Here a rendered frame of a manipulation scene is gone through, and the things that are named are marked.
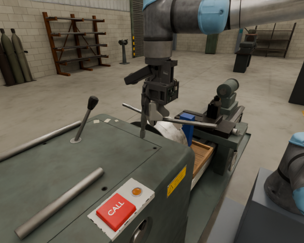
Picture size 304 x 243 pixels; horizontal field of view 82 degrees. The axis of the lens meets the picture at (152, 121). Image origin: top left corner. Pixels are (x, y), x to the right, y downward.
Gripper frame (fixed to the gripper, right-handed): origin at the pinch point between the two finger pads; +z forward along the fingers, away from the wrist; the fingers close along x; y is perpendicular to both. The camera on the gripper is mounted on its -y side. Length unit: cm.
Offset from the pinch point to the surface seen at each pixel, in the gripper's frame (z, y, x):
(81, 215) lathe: 7.5, 5.2, -31.1
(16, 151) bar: 6.0, -28.0, -31.5
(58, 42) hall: 17, -704, 331
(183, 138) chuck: 17.2, 1.6, 21.6
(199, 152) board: 44, -1, 51
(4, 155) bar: 5.6, -28.1, -34.4
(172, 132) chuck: 13.3, -1.5, 17.1
